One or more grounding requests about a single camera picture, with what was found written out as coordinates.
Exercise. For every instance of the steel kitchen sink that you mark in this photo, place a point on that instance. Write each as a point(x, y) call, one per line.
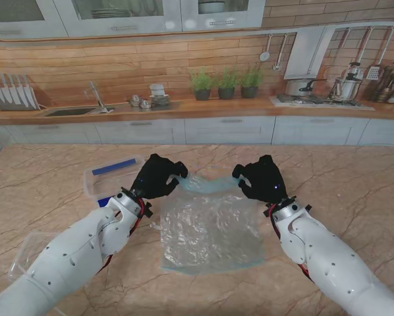
point(70, 112)

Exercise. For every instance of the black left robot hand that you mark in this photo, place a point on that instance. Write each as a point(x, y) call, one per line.
point(154, 181)

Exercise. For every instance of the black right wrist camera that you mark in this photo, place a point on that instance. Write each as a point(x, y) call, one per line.
point(267, 212)

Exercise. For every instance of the hanging steel grater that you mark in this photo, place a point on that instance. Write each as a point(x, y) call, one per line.
point(372, 73)

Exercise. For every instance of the small white plastic scrap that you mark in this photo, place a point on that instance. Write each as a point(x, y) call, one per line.
point(155, 226)

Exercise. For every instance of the white lower kitchen cabinets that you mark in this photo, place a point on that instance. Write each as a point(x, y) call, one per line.
point(230, 130)

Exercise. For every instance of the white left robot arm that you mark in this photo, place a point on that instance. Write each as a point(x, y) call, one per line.
point(68, 256)

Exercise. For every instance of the green herb in black pot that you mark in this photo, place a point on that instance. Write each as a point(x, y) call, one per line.
point(202, 85)
point(226, 85)

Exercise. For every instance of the steel kitchen faucet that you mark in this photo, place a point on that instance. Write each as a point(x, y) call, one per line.
point(99, 100)

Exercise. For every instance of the stack of white dishes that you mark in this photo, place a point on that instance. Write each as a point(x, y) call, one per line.
point(159, 98)

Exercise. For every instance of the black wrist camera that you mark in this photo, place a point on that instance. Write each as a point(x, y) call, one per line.
point(147, 209)
point(267, 212)

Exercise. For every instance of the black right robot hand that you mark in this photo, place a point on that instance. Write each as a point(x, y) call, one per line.
point(266, 184)

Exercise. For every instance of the white upper kitchen cabinets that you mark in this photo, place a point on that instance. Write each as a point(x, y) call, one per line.
point(124, 23)

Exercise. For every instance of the white kitchen cabinets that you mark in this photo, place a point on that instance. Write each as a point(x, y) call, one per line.
point(230, 130)
point(124, 23)

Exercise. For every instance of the clear lid with blue label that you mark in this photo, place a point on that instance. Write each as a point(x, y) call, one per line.
point(25, 253)

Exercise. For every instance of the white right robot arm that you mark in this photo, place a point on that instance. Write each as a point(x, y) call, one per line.
point(322, 247)

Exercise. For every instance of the hanging steel ladle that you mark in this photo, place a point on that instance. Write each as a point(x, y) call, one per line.
point(276, 67)

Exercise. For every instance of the knife block with knives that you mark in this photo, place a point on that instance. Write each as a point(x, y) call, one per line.
point(12, 95)

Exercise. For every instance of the clear crate with blue tape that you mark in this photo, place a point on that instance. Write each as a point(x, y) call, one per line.
point(108, 184)

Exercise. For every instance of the wooden kitchen countertop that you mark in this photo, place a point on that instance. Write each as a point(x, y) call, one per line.
point(216, 108)

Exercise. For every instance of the wooden pepper mills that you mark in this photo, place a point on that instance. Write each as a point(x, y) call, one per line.
point(386, 85)

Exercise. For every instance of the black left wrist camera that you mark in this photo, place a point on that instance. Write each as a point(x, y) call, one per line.
point(147, 209)

